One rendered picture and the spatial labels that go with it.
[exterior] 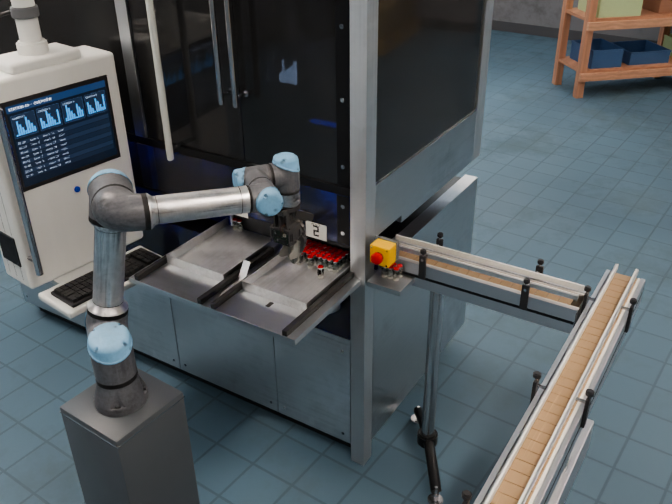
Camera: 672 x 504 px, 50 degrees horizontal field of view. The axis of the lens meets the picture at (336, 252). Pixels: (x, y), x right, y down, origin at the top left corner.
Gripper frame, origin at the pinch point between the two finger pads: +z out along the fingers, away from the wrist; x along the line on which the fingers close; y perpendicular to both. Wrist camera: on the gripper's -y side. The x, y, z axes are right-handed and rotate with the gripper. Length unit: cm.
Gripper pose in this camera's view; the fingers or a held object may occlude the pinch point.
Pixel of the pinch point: (294, 258)
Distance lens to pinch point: 227.5
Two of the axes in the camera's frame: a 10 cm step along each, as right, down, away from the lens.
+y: -5.3, 4.3, -7.3
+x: 8.5, 2.6, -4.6
